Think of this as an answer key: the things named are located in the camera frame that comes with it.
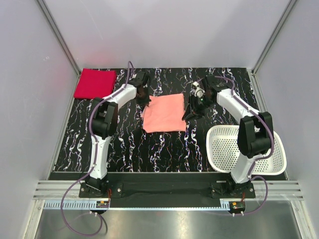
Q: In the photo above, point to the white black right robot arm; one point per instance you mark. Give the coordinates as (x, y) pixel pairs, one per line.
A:
(255, 135)

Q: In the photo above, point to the right aluminium frame post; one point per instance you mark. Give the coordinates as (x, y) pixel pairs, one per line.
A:
(275, 33)

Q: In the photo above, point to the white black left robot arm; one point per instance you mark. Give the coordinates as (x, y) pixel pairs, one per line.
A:
(102, 126)

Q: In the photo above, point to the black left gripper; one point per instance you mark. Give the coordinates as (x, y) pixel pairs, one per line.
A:
(146, 100)

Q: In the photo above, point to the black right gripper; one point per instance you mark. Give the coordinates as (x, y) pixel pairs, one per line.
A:
(192, 108)

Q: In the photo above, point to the white perforated plastic basket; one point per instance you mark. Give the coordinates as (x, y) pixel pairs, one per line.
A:
(223, 152)

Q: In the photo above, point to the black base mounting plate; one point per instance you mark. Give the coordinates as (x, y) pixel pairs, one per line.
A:
(172, 188)

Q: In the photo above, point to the folded red t shirt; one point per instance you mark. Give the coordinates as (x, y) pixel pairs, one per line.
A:
(95, 83)

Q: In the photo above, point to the aluminium frame post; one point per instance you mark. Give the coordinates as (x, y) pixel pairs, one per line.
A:
(58, 35)
(275, 33)

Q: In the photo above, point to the white slotted cable duct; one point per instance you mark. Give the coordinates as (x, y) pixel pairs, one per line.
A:
(95, 205)

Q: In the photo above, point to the left aluminium frame post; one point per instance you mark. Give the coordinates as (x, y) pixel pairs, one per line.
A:
(58, 35)

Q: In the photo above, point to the salmon pink t shirt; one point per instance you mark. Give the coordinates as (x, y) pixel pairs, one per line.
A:
(164, 114)

